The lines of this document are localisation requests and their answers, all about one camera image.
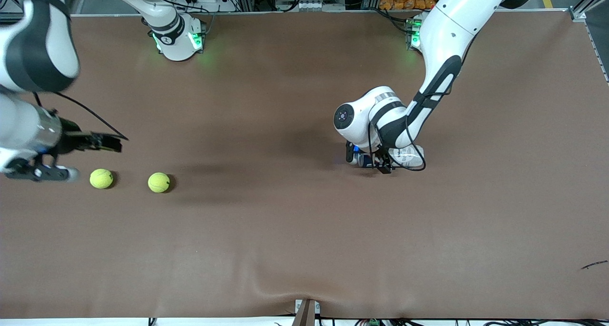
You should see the yellow tennis ball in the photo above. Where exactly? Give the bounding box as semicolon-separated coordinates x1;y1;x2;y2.
147;172;171;194
90;168;114;190

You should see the brown table mat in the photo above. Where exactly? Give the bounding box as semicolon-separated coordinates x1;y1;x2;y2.
0;10;609;319

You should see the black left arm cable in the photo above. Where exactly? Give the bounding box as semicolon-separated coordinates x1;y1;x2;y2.
367;31;479;172

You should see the white terminal block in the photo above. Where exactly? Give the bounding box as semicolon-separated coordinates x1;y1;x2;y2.
297;0;345;11

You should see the aluminium camera post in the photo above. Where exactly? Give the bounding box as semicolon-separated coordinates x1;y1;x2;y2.
293;299;320;326

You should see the clear plastic ball canister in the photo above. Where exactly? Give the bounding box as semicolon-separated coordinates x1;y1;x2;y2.
357;144;425;169

